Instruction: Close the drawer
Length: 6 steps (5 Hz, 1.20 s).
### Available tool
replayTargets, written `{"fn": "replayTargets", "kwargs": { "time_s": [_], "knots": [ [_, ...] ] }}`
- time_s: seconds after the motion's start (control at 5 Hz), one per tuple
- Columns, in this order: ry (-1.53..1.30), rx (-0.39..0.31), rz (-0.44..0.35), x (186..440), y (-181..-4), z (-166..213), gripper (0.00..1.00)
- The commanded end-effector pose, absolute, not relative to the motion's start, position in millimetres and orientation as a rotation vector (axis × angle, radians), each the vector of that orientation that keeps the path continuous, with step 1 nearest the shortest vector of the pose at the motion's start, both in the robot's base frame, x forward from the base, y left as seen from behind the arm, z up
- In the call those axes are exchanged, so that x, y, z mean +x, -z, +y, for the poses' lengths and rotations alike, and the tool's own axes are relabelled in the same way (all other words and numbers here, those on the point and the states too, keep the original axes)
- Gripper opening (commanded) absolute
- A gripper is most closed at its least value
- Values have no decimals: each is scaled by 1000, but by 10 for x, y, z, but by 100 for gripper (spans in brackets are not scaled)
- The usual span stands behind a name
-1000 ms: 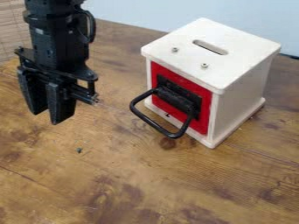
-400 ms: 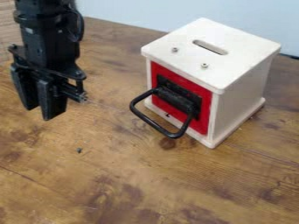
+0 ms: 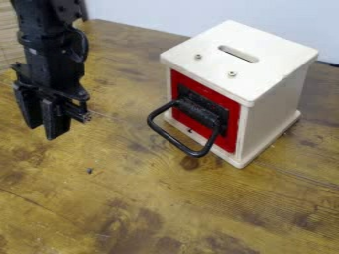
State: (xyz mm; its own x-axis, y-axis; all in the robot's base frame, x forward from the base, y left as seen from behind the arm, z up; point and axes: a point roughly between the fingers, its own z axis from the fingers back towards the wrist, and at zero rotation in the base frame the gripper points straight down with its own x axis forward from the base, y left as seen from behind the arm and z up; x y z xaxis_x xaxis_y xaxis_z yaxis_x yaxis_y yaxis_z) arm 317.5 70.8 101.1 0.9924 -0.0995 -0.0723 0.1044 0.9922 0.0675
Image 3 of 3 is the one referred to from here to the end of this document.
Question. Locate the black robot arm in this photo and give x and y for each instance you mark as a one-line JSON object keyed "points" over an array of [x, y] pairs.
{"points": [[49, 20]]}

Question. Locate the red drawer front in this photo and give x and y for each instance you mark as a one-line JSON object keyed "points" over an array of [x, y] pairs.
{"points": [[226, 142]]}

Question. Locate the black metal drawer handle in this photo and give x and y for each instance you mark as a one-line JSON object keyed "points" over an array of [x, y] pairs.
{"points": [[202, 112]]}

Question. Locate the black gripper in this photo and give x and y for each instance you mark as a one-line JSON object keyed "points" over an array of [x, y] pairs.
{"points": [[50, 83]]}

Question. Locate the white wooden drawer box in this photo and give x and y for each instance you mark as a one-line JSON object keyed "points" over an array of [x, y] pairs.
{"points": [[251, 72]]}

